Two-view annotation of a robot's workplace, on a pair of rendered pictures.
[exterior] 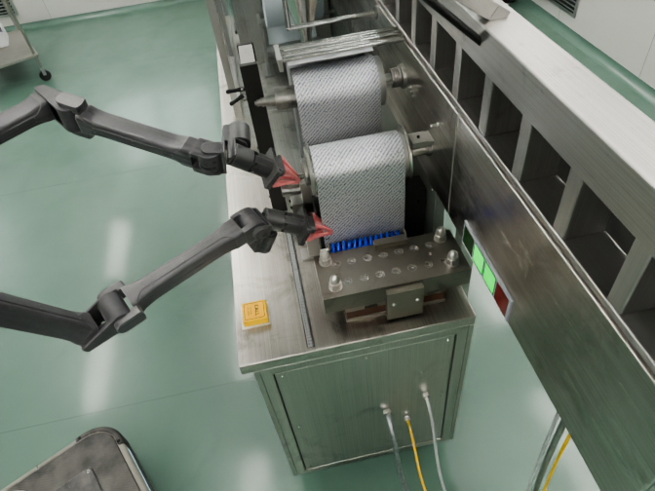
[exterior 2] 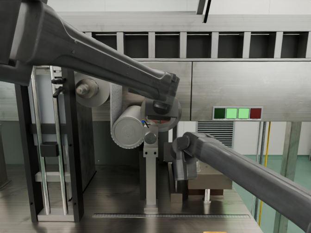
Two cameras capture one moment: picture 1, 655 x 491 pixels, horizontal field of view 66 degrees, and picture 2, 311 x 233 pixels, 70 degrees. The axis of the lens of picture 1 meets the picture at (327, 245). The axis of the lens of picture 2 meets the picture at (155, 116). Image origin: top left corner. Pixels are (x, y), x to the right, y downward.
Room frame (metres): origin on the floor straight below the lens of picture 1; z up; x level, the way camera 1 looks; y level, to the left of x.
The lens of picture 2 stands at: (1.02, 0.79, 1.39)
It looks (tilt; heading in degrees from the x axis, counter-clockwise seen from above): 11 degrees down; 276
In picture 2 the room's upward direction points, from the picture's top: straight up
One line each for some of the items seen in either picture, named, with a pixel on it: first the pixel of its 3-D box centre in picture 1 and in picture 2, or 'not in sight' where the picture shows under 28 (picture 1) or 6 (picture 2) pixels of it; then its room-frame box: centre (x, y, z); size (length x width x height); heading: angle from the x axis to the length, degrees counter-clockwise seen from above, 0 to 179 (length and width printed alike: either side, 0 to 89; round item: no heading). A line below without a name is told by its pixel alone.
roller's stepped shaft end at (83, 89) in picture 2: (265, 101); (81, 89); (1.32, 0.12, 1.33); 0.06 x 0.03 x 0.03; 95
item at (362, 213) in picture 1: (363, 215); (174, 139); (1.03, -0.11, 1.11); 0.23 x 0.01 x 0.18; 95
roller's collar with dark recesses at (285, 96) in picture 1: (286, 97); (87, 88); (1.32, 0.06, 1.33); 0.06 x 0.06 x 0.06; 5
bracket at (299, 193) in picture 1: (303, 219); (151, 168); (1.11, 0.06, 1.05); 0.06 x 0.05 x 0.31; 95
